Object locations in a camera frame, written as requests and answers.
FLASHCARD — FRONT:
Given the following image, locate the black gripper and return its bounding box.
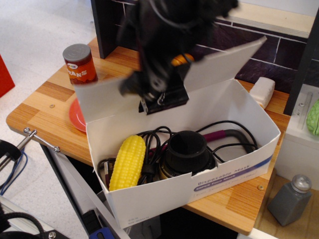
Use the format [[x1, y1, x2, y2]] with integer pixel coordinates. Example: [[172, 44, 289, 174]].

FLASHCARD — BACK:
[[119, 16, 198, 101]]

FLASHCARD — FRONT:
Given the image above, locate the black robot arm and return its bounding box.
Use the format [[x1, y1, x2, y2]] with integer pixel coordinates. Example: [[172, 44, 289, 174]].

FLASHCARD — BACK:
[[117, 0, 238, 101]]

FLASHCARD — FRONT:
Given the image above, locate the orange toy pumpkin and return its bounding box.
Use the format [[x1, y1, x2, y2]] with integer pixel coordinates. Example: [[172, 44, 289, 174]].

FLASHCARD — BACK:
[[171, 53, 194, 67]]

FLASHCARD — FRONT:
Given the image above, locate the black cup-shaped device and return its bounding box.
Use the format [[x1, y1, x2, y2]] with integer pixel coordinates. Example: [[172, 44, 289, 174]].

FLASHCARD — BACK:
[[159, 130, 216, 180]]

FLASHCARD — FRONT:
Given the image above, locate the red beans can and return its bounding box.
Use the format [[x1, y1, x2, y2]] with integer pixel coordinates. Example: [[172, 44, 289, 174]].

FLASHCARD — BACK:
[[62, 43, 98, 85]]

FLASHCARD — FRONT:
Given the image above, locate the yellow toy corn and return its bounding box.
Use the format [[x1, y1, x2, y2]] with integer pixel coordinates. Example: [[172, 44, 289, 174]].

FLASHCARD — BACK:
[[109, 135, 146, 191]]

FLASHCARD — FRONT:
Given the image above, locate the red plastic plate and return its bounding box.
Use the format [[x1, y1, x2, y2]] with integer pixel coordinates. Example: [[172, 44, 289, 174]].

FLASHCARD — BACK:
[[69, 98, 86, 133]]

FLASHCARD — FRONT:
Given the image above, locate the dark brick backsplash panel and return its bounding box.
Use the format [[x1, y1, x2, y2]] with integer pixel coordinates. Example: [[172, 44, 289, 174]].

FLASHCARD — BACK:
[[91, 0, 314, 93]]

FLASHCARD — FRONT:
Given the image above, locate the red box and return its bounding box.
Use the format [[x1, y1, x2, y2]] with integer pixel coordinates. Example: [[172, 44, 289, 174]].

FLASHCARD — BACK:
[[0, 57, 15, 97]]

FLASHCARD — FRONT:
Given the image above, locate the green toy vegetable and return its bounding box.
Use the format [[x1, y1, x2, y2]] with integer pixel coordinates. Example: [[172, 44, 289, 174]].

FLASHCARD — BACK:
[[306, 100, 319, 136]]

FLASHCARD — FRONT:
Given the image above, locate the metal table clamp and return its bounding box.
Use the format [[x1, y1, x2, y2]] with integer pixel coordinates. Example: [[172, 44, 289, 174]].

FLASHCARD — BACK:
[[0, 127, 60, 171]]

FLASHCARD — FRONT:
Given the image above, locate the grey salt shaker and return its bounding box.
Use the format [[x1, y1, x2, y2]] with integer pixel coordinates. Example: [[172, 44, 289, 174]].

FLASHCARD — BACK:
[[268, 174, 312, 226]]

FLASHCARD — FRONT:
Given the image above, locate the black cable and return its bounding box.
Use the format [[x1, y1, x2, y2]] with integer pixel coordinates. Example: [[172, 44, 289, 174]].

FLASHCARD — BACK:
[[97, 120, 259, 185]]

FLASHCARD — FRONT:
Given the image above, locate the purple grey handle tool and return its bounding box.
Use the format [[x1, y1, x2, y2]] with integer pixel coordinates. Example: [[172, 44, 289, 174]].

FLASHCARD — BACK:
[[203, 129, 256, 153]]

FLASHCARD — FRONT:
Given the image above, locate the blue wire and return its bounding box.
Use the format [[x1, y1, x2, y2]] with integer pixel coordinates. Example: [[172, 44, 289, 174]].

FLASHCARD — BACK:
[[0, 146, 28, 195]]

